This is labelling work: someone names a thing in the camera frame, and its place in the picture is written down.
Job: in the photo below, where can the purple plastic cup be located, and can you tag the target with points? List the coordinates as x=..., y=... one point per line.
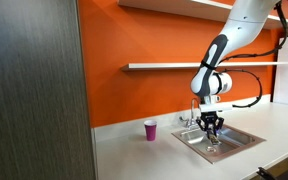
x=150, y=130

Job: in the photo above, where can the stainless steel sink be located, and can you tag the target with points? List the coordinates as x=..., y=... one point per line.
x=240, y=141

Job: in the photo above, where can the chrome faucet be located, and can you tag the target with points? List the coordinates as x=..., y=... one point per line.
x=190, y=121

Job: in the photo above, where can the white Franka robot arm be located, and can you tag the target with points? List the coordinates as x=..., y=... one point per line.
x=240, y=30

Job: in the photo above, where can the round sink drain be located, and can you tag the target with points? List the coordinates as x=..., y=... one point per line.
x=211, y=149

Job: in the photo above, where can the dark wood cabinet panel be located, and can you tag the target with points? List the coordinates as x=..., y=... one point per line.
x=34, y=90

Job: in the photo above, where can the thin white wall shelf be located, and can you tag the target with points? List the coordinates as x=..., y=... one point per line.
x=157, y=66

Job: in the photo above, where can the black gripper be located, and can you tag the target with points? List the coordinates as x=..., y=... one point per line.
x=210, y=120

